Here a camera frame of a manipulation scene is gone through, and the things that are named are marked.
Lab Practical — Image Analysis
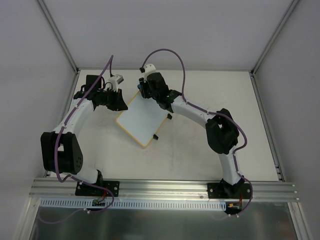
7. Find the aluminium frame post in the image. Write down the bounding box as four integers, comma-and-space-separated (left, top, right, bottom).
250, 0, 300, 77
36, 0, 80, 73

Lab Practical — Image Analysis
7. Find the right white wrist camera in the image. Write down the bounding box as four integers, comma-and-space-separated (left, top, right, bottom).
139, 63, 157, 76

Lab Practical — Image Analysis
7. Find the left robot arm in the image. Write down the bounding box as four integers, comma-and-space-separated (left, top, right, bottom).
40, 74, 128, 196

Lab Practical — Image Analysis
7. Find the white slotted cable duct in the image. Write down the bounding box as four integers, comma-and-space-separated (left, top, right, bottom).
39, 198, 227, 212

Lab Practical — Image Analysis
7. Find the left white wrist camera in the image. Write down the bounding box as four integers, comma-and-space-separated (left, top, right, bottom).
108, 74, 124, 92

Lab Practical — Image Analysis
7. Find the aluminium mounting rail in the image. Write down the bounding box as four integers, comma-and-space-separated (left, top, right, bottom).
28, 177, 301, 202

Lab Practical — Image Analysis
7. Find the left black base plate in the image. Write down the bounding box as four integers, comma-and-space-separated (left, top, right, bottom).
75, 180, 120, 197

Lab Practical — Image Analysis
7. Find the right aluminium frame post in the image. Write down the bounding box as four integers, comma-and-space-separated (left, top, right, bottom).
250, 0, 300, 77

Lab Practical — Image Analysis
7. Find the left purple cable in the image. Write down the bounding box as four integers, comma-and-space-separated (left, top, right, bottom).
37, 54, 115, 223

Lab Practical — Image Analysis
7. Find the purple cable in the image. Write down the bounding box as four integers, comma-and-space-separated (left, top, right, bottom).
142, 48, 253, 218
37, 54, 115, 223

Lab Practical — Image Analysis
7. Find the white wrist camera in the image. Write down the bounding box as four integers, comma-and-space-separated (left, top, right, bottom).
139, 63, 157, 76
108, 74, 124, 92

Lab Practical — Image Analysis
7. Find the left aluminium frame post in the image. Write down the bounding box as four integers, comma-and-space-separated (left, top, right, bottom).
36, 0, 80, 73

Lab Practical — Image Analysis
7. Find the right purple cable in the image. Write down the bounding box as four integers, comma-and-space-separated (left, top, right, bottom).
142, 48, 253, 218

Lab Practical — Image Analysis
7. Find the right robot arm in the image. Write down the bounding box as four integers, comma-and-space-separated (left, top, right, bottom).
138, 72, 242, 198

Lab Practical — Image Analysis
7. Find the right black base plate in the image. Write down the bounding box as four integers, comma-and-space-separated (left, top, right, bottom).
206, 178, 253, 200

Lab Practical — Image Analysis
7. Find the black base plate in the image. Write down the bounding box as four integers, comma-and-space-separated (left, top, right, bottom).
206, 178, 253, 200
75, 180, 120, 197

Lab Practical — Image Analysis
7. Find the yellow-framed whiteboard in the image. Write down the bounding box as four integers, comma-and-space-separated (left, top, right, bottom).
116, 91, 172, 148

